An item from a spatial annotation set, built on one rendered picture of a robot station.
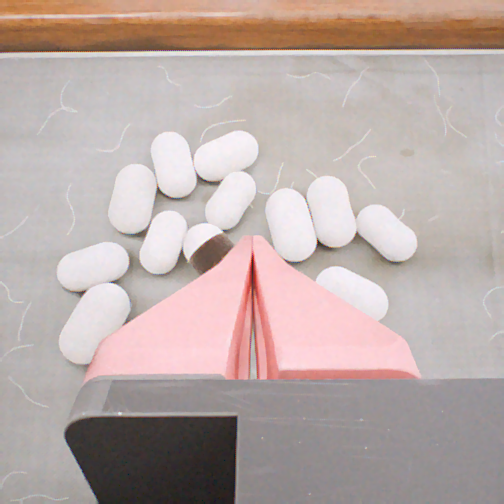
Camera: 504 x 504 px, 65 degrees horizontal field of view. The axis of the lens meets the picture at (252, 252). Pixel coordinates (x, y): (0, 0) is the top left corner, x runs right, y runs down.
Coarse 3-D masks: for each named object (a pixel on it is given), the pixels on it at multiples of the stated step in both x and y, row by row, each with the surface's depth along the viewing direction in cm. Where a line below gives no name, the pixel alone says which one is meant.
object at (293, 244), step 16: (288, 192) 19; (272, 208) 19; (288, 208) 18; (304, 208) 19; (272, 224) 19; (288, 224) 18; (304, 224) 18; (288, 240) 18; (304, 240) 18; (288, 256) 18; (304, 256) 19
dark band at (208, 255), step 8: (208, 240) 18; (216, 240) 18; (224, 240) 18; (200, 248) 18; (208, 248) 18; (216, 248) 18; (224, 248) 18; (192, 256) 18; (200, 256) 18; (208, 256) 18; (216, 256) 18; (224, 256) 18; (192, 264) 18; (200, 264) 18; (208, 264) 18; (216, 264) 18; (200, 272) 18
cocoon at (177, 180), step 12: (168, 132) 20; (156, 144) 19; (168, 144) 19; (180, 144) 20; (156, 156) 19; (168, 156) 19; (180, 156) 19; (156, 168) 20; (168, 168) 19; (180, 168) 19; (192, 168) 20; (168, 180) 19; (180, 180) 19; (192, 180) 20; (168, 192) 19; (180, 192) 19
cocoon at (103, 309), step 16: (96, 288) 18; (112, 288) 18; (80, 304) 18; (96, 304) 17; (112, 304) 17; (128, 304) 18; (80, 320) 17; (96, 320) 17; (112, 320) 18; (64, 336) 17; (80, 336) 17; (96, 336) 17; (64, 352) 17; (80, 352) 17
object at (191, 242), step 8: (200, 224) 19; (208, 224) 19; (192, 232) 18; (200, 232) 18; (208, 232) 18; (216, 232) 18; (184, 240) 19; (192, 240) 18; (200, 240) 18; (184, 248) 18; (192, 248) 18
